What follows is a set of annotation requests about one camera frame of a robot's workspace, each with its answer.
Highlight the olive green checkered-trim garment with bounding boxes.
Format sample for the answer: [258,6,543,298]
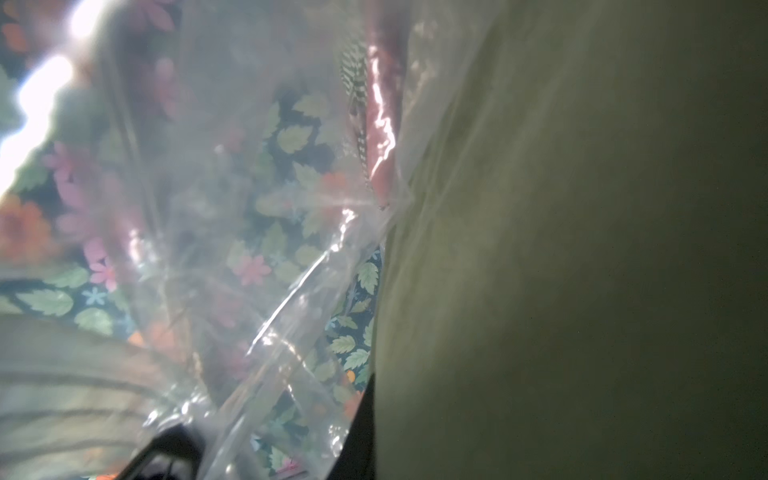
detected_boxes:
[373,1,767,479]

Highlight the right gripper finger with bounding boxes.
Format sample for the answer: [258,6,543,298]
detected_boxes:
[326,376,376,480]

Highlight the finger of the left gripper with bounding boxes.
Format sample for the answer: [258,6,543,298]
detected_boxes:
[115,425,204,480]

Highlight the clear plastic vacuum bag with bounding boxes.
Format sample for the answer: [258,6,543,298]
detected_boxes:
[1,1,501,479]

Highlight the red garment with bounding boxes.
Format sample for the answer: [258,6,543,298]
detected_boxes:
[363,1,411,207]

